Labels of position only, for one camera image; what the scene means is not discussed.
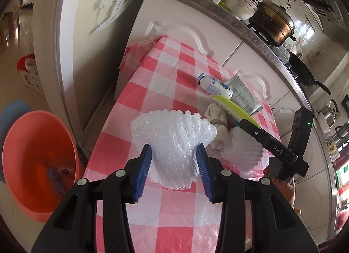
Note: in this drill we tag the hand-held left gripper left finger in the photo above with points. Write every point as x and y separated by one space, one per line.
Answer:
143 168

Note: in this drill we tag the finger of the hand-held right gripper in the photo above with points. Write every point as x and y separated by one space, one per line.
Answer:
270 144

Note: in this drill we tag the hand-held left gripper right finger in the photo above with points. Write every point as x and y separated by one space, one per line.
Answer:
203 171

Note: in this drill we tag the large white foam fruit net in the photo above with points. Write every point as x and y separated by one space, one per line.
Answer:
169 138

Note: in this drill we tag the grey foil packet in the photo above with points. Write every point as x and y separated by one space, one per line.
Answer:
245 97

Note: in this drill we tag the yellow-green sponge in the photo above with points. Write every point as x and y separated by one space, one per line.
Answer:
231 107

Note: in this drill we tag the white plastic drink bottle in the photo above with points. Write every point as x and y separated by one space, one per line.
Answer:
214 85

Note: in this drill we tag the orange plastic basin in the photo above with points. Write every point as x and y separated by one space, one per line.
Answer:
27 144

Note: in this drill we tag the person's right hand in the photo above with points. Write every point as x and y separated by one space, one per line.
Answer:
283 190

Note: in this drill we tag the small white foam fruit net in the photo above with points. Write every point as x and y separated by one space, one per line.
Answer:
242 146

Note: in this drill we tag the steel kettle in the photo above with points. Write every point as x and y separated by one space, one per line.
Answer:
328 116

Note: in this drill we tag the crumpled white tissue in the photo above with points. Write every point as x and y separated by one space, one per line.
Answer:
215 112

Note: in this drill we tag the black wok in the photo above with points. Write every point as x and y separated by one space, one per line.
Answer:
302 70

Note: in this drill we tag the small brown bottle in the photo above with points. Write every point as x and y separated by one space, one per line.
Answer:
66 170

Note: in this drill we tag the white cabinet door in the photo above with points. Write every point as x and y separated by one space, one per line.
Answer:
174 13
259 62

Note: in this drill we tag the blue crumpled wrapper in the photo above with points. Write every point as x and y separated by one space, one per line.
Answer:
56 182

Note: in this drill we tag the steel-edged kitchen counter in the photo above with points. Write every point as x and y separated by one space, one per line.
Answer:
245 28

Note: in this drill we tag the steel cooking pot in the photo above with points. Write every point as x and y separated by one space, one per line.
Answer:
272 21

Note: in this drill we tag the white door with flower decal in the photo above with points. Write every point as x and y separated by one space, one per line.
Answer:
81 51

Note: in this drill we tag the blue floor mat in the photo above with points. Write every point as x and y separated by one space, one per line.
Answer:
13 111

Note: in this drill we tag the white plastic basket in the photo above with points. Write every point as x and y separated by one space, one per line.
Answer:
31 81

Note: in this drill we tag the white ceramic bowl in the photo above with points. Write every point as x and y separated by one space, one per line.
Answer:
240 3

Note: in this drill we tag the red plastic bag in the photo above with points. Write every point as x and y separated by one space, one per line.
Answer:
26 63

